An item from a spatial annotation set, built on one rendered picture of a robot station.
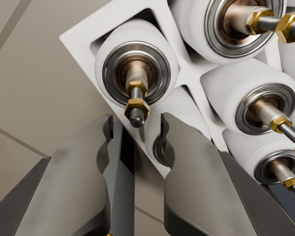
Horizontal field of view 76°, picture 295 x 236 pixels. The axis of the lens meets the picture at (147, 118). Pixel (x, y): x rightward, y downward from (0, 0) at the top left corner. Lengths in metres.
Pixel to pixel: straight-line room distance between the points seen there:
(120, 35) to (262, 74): 0.17
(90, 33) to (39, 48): 0.25
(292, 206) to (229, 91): 0.54
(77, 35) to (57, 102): 0.29
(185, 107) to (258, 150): 0.13
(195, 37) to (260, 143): 0.20
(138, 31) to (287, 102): 0.20
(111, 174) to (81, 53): 0.22
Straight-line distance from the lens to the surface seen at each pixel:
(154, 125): 0.26
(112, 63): 0.21
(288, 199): 0.75
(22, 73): 0.55
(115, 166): 0.39
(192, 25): 0.22
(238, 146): 0.37
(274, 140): 0.34
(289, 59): 0.35
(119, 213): 0.35
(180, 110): 0.26
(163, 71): 0.21
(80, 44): 0.29
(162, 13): 0.28
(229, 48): 0.22
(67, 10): 0.48
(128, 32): 0.21
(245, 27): 0.20
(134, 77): 0.18
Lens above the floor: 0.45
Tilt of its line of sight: 58 degrees down
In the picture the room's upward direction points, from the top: 175 degrees clockwise
